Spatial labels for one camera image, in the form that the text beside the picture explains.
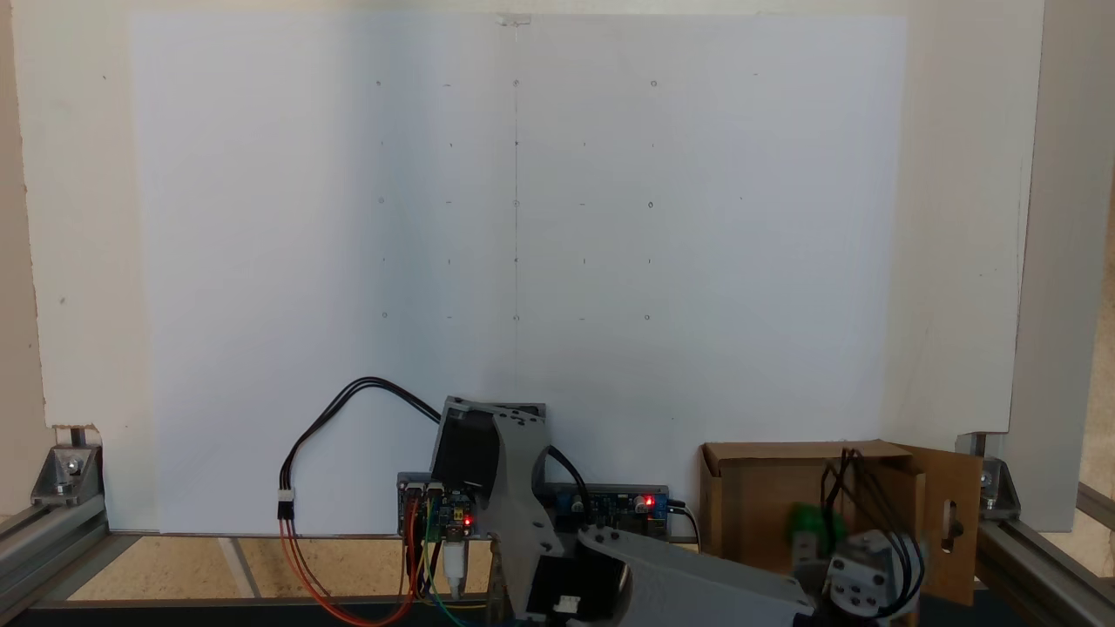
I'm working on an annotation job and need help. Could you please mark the brown cardboard box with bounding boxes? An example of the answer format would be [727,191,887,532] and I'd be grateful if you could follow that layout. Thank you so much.
[699,440,985,627]

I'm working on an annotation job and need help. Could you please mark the aluminium frame rail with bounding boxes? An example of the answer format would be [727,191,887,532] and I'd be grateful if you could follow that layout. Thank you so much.
[0,498,112,615]
[974,481,1115,627]

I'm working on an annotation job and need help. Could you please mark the orange and red wires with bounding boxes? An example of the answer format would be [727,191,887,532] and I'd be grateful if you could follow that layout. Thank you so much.
[279,498,421,627]

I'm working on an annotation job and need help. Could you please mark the grey metal corner bracket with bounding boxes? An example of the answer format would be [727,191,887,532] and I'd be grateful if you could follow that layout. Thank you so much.
[31,425,105,508]
[956,432,1023,522]

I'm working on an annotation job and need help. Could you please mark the black gripper motor cable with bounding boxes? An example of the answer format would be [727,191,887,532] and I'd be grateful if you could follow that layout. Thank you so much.
[821,448,926,612]

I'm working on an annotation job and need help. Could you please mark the green yellow blue jumper wires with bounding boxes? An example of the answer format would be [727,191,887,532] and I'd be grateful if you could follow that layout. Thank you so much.
[415,496,471,624]

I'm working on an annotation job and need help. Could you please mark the blue circuit board red LED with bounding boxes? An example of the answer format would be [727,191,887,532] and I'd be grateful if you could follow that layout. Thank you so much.
[544,484,672,541]

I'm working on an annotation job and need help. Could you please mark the white upright frame post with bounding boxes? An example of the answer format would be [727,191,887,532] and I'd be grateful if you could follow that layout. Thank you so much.
[1002,0,1115,534]

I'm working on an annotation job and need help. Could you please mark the green die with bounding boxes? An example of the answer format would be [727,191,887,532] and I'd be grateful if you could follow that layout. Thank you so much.
[786,502,848,549]

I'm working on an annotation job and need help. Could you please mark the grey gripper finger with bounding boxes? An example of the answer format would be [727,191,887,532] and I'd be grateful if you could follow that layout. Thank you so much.
[789,531,830,603]

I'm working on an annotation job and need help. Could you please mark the large white paper sheet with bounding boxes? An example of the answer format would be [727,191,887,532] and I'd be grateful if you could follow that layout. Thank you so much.
[128,12,908,536]

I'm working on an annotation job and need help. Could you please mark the small circuit board grey holder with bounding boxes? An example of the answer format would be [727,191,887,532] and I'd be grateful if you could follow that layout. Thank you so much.
[397,472,478,543]

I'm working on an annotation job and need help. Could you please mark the black cable with white connector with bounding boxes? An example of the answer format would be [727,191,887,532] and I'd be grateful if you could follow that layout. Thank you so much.
[279,375,447,523]

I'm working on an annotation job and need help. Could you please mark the thin white cable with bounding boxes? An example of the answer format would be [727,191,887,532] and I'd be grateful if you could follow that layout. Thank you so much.
[671,502,703,554]

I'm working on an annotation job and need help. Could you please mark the black looped arm cables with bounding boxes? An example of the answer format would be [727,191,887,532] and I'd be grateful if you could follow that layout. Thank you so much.
[542,444,595,516]

